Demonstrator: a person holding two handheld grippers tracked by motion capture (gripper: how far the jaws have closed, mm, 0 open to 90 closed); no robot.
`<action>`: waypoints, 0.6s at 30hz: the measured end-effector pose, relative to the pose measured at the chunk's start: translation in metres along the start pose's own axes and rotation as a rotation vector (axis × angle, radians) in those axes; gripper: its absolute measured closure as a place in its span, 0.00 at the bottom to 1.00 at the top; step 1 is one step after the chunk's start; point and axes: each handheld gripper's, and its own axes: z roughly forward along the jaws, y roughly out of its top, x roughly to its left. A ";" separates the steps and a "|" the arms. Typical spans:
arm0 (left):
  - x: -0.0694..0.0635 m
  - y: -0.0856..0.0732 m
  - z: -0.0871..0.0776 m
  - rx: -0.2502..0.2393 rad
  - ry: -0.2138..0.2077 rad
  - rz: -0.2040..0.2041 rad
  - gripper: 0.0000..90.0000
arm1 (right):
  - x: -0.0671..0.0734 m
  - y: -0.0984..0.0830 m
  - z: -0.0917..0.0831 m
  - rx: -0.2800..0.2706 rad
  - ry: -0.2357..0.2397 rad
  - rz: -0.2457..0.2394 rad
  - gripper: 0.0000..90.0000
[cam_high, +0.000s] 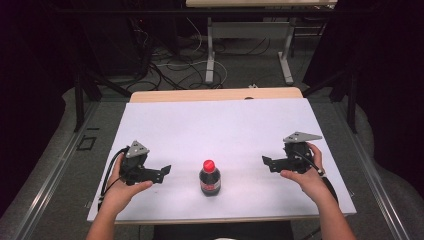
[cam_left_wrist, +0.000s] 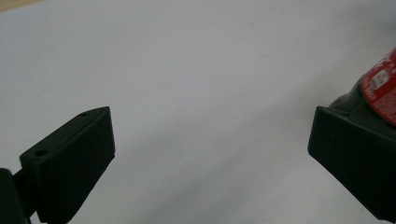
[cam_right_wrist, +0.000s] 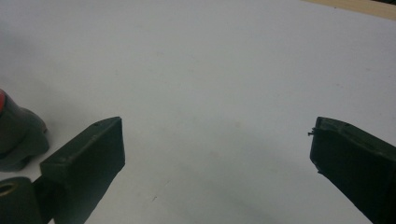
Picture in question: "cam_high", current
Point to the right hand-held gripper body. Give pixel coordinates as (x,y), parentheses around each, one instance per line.
(298,156)

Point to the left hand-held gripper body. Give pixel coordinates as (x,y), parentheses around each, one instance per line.
(135,150)

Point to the red bottle cap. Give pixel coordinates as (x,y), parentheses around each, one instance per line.
(209,166)

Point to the dark cola bottle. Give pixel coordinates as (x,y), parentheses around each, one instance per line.
(210,183)

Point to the person's right hand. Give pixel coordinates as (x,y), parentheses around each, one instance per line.
(311,183)

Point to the person's left hand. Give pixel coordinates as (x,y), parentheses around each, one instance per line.
(118,195)

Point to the white table sheet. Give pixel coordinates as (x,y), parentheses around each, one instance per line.
(216,133)

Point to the black metal stand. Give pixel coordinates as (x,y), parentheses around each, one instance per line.
(80,100)
(350,100)

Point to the person's dark clothing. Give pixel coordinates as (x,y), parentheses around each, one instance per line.
(223,230)

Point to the wooden table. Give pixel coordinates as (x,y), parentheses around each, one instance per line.
(213,94)

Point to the white desk with metal legs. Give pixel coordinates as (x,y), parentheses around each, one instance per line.
(250,30)

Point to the aluminium floor rail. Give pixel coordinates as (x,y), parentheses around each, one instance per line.
(370,166)
(56,166)

